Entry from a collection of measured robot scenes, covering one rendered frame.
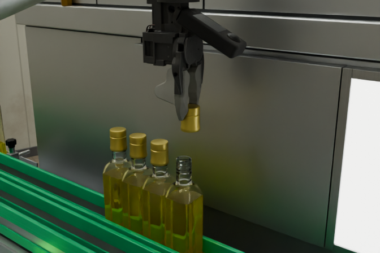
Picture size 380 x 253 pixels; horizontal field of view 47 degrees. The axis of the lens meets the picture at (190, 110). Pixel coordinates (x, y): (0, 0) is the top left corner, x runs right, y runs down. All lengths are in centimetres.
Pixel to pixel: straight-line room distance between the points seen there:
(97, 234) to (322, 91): 54
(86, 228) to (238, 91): 44
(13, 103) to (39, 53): 256
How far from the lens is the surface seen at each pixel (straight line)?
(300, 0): 81
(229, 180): 93
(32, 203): 115
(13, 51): 382
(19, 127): 396
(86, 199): 114
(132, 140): 87
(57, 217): 108
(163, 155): 84
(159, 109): 99
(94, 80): 118
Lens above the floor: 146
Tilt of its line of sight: 17 degrees down
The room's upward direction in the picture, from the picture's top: straight up
